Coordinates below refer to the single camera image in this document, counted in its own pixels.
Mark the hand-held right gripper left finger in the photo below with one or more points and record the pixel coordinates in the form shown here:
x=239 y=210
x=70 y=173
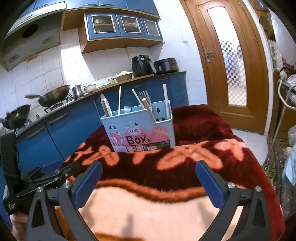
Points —
x=89 y=183

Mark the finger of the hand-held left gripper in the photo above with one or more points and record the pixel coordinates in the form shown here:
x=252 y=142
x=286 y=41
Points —
x=62 y=170
x=44 y=185

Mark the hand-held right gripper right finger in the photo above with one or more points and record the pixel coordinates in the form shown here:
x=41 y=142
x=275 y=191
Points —
x=210 y=185

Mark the blue utensil box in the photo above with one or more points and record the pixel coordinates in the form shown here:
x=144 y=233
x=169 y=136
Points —
x=120 y=126

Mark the silver fork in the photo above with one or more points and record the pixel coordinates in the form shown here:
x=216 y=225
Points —
x=128 y=109
x=142 y=98
x=148 y=102

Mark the wooden chopstick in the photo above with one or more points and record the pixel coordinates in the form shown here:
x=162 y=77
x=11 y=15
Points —
x=119 y=99
x=136 y=96

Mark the white plastic spoon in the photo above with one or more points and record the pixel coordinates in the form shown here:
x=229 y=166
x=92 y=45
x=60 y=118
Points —
x=151 y=115

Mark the pale chopstick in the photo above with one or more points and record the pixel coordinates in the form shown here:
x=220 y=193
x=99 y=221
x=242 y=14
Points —
x=168 y=102
x=164 y=99

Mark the person's left hand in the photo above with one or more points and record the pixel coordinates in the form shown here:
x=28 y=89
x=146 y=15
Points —
x=19 y=226

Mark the blue base cabinets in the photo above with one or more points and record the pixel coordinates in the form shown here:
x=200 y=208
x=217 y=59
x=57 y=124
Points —
x=69 y=129

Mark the dark wok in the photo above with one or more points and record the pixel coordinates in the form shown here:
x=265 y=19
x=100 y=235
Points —
x=17 y=115

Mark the red floral blanket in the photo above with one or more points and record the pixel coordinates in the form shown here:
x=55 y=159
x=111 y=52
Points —
x=161 y=208

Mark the gas stove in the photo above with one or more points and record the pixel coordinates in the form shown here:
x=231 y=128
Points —
x=60 y=106

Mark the large wok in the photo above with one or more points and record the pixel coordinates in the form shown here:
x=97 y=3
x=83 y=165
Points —
x=55 y=95

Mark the steel kettle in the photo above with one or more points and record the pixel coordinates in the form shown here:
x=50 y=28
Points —
x=77 y=91

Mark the white bowl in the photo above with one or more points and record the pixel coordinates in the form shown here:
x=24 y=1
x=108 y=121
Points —
x=90 y=88

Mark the wooden door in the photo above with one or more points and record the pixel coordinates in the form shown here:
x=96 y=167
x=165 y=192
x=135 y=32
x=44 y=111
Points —
x=203 y=92

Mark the bowl of shredded food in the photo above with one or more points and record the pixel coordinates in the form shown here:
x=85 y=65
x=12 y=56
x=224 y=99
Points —
x=123 y=77

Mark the wooden cutting board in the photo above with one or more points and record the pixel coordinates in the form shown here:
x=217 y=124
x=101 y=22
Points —
x=138 y=77

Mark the grey range hood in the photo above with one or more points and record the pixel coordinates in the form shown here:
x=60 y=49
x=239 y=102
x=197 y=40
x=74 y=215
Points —
x=34 y=34

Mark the dark rice cooker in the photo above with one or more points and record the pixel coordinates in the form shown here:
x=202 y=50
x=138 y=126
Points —
x=166 y=66

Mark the black air fryer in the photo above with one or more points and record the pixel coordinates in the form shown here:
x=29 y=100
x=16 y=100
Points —
x=141 y=66

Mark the white plastic bag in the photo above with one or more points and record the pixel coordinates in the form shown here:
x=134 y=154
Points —
x=283 y=39

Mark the wooden shelf unit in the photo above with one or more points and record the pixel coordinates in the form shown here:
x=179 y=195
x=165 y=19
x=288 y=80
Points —
x=266 y=23

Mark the wall switch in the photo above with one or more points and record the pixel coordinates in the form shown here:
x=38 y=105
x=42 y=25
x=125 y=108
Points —
x=185 y=40

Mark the blue wall cabinet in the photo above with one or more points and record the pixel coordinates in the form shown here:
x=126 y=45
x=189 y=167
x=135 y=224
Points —
x=115 y=23

